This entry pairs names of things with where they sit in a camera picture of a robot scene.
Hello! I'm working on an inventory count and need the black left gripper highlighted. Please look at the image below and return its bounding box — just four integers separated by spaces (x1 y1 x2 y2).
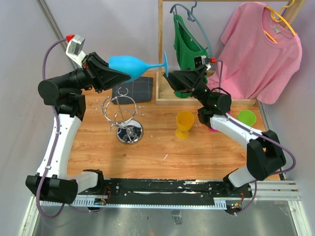
63 52 131 93

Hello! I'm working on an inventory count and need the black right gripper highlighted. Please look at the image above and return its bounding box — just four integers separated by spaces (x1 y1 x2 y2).
163 64 212 108

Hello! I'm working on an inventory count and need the yellow plastic wine glass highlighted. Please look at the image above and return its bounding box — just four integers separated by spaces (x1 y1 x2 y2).
175 111 194 140

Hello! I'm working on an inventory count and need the blue plastic wine glass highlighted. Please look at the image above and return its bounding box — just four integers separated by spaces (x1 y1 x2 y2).
108 52 169 81

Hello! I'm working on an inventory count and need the magenta plastic wine glass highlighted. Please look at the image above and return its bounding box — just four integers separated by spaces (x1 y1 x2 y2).
208 110 231 132

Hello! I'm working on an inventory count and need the lime green plastic wine glass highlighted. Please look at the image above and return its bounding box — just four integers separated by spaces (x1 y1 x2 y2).
238 110 256 127

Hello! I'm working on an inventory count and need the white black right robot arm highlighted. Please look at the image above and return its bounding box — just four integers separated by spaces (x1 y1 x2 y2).
163 66 286 197

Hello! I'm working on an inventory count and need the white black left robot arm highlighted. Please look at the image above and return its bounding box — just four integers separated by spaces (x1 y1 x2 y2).
25 52 131 204

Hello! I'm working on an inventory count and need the wooden clothes rack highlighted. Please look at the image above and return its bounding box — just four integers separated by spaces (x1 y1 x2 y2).
156 0 306 106

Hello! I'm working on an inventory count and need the green tank top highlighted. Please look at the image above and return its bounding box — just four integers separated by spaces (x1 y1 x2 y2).
173 14 209 99

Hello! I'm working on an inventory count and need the dark grey folded cloth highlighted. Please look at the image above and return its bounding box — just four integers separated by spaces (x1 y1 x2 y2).
112 77 154 103

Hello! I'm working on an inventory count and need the grey blue clothes hanger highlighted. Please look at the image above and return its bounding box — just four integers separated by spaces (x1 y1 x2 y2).
170 0 213 57

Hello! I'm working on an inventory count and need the pink t-shirt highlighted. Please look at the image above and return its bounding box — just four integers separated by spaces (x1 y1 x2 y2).
208 2 302 104

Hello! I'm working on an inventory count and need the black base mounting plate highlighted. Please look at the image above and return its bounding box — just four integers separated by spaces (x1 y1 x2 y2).
80 178 252 207

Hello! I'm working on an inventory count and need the yellow clothes hanger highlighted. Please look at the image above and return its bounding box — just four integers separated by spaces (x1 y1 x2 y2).
266 0 296 36

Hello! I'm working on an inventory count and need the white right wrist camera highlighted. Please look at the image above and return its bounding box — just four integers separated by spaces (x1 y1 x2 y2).
194 55 217 74

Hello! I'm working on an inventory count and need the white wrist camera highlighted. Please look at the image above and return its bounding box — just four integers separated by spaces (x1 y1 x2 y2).
194 55 217 74
65 34 86 68

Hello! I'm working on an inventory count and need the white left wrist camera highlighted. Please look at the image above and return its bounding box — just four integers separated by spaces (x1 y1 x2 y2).
65 34 86 68

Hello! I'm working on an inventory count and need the chrome wire wine glass rack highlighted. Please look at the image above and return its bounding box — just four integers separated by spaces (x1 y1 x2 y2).
92 88 147 145

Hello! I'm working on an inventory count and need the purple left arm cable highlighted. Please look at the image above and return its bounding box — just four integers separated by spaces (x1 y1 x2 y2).
35 37 104 219

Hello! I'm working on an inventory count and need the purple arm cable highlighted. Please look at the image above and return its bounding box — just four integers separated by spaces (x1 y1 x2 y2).
214 59 297 217
35 37 104 219

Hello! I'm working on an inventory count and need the aluminium frame rail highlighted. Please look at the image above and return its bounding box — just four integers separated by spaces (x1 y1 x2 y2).
36 0 78 69

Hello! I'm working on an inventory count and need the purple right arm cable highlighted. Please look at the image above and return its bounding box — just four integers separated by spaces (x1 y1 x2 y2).
214 59 297 217

